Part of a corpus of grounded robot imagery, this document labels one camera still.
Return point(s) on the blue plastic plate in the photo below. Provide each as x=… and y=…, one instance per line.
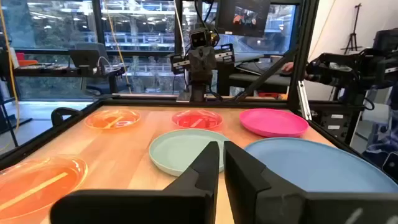
x=320, y=165

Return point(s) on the black frame clamp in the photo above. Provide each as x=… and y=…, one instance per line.
x=62, y=113

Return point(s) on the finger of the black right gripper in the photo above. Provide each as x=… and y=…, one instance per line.
x=198, y=59
x=207, y=59

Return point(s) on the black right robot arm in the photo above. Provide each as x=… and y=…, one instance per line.
x=199, y=85

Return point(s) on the red storage box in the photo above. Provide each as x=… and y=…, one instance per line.
x=25, y=60

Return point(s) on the black tripod stand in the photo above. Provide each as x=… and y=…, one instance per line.
x=353, y=34

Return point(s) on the dark green bowl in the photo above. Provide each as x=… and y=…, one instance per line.
x=177, y=152

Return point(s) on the orange round object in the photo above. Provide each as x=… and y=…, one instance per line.
x=273, y=122

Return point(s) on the dark office desk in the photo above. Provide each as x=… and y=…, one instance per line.
x=46, y=71

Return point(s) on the person's hand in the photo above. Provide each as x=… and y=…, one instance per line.
x=287, y=67

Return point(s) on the black electronics box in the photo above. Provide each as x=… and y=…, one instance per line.
x=332, y=121

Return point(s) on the red transparent plastic plate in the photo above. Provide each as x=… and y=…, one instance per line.
x=197, y=119

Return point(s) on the grey office chair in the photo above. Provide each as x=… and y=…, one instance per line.
x=90, y=60

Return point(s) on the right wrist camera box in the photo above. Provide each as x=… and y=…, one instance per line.
x=199, y=39

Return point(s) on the dark desk with keyboard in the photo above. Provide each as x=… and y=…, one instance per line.
x=258, y=79

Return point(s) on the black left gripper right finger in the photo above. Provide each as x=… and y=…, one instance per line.
x=264, y=202

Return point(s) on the orange transparent plastic plate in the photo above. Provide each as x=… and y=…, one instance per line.
x=112, y=119
x=37, y=186

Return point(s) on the black aluminium table frame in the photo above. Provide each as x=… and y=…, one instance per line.
x=186, y=102

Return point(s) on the black monitor screen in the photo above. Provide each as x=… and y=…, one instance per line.
x=242, y=18

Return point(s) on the black equipment on stand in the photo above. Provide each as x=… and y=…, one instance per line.
x=342, y=71

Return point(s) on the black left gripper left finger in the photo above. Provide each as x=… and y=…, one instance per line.
x=186, y=202

